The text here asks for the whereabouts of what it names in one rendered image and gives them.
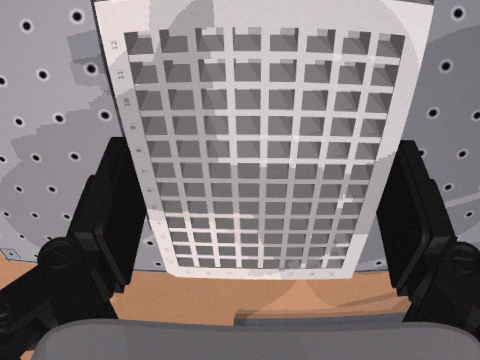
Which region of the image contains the white well plate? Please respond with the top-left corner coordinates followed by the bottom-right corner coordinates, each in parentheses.
top-left (94, 0), bottom-right (434, 280)

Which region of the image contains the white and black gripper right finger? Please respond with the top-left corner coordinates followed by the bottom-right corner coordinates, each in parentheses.
top-left (376, 140), bottom-right (480, 342)

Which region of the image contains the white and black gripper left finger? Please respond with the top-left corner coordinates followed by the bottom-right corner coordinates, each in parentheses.
top-left (0, 137), bottom-right (147, 360)

